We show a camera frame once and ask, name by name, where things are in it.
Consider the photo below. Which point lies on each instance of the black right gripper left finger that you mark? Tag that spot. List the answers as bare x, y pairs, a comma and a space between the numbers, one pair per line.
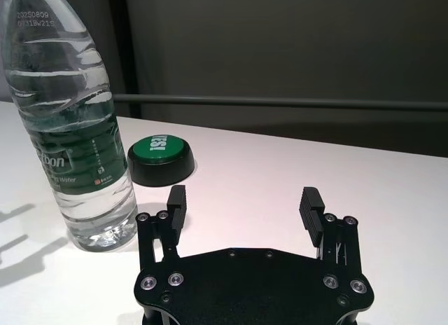
168, 227

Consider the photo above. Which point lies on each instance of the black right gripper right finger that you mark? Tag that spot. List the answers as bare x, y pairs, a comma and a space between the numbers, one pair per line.
332, 230

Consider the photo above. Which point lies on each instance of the clear water bottle green label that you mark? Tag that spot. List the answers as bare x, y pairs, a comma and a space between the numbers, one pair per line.
70, 129

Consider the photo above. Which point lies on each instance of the green YES button black base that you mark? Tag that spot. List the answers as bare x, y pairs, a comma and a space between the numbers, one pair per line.
161, 160

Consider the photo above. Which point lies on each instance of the thin grey horizontal rail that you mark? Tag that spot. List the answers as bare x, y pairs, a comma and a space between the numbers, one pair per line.
280, 102

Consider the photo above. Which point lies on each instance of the dark vertical frame post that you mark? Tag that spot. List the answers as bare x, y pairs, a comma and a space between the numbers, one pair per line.
122, 41

